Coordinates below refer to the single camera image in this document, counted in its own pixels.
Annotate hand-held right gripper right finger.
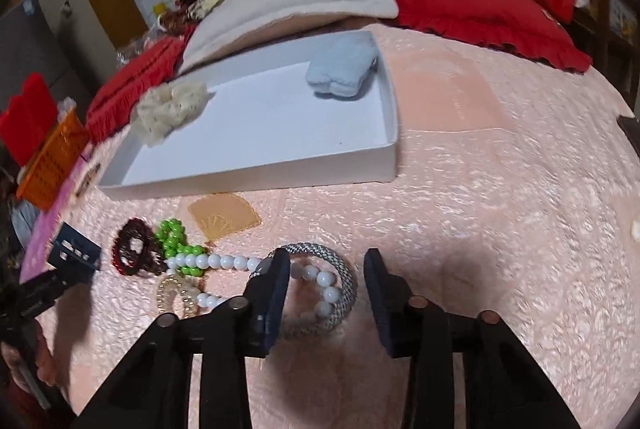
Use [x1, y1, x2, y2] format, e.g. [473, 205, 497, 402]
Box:
[363, 248, 583, 429]

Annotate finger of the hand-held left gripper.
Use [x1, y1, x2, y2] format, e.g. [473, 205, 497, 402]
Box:
[47, 223, 103, 285]

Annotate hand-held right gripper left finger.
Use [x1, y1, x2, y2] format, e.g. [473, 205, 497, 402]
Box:
[70, 248, 292, 429]

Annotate silver mesh bracelet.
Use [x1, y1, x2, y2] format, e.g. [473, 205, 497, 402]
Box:
[250, 243, 360, 340]

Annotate red bead bracelet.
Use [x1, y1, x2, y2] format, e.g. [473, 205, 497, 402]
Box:
[111, 234, 151, 279]

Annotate white bead bracelet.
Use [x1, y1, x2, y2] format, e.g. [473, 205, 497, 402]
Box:
[165, 251, 341, 317]

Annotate dark brown bead bracelet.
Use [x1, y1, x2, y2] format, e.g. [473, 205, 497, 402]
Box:
[117, 218, 166, 272]

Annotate green bead bracelet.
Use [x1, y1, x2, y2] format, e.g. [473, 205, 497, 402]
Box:
[155, 218, 208, 277]

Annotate clear coil hair tie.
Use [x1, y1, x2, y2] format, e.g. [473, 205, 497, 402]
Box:
[156, 274, 201, 316]

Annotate white shallow box tray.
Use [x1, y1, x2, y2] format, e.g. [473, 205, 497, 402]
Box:
[97, 29, 399, 201]

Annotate person's left hand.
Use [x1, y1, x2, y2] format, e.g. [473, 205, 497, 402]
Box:
[31, 321, 59, 387]

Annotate orange plastic basket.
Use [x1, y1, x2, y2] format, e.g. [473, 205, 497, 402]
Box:
[16, 106, 91, 211]

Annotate pink textured bedspread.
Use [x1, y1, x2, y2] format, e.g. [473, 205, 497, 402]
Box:
[37, 22, 640, 429]

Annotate cream dotted scrunchie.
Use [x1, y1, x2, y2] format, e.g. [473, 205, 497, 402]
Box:
[136, 82, 210, 145]

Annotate red ruffled pillow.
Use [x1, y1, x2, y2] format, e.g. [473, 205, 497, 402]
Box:
[85, 25, 198, 145]
[392, 0, 593, 74]

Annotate clear plastic bags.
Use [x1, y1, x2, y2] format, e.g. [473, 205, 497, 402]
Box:
[117, 29, 161, 65]

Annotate light blue fuzzy hair accessory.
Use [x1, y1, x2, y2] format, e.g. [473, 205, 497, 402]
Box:
[305, 33, 379, 101]

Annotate white pillow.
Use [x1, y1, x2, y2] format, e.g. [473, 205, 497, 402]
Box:
[177, 0, 400, 75]

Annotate wooden shelf rack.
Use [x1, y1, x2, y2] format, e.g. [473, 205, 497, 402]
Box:
[575, 0, 640, 105]

